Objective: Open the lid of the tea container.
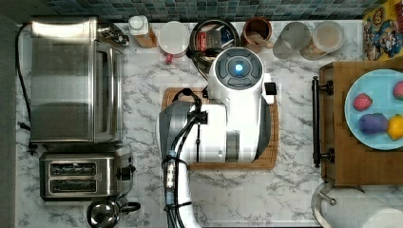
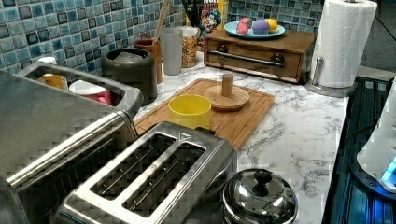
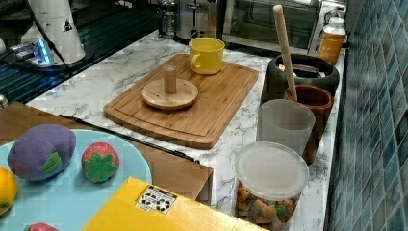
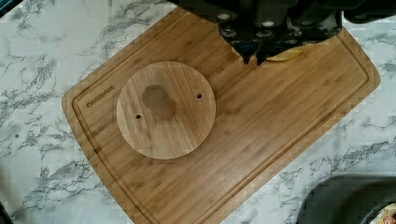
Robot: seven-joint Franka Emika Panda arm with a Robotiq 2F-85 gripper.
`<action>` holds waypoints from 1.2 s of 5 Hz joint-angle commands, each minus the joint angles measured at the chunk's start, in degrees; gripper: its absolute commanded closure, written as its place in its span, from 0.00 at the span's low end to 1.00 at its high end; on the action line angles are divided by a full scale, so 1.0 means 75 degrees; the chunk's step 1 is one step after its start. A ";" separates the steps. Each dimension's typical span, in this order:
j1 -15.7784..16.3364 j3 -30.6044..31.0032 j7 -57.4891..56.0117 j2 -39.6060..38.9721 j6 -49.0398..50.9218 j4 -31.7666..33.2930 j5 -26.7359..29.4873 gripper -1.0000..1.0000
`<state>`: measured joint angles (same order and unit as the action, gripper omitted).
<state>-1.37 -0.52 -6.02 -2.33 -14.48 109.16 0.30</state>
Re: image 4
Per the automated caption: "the bamboo cutting board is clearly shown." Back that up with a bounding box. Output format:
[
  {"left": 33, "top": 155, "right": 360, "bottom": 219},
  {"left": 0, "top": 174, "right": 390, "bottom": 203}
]
[{"left": 62, "top": 8, "right": 380, "bottom": 224}]

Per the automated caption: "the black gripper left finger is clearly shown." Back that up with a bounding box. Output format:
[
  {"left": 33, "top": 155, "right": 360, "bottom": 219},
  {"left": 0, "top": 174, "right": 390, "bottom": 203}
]
[{"left": 218, "top": 12, "right": 259, "bottom": 64}]

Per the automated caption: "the yellow plastic cup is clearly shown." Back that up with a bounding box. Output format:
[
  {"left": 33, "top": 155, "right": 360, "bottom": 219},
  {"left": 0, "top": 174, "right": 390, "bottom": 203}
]
[{"left": 232, "top": 45, "right": 307, "bottom": 64}]

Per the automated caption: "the dark grey round canister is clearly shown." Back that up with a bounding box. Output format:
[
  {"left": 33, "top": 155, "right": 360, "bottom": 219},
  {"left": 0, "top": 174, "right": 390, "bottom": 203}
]
[{"left": 296, "top": 175, "right": 396, "bottom": 224}]

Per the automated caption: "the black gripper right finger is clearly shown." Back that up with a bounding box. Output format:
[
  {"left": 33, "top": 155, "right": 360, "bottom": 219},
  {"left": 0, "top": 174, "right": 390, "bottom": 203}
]
[{"left": 256, "top": 18, "right": 342, "bottom": 65}]

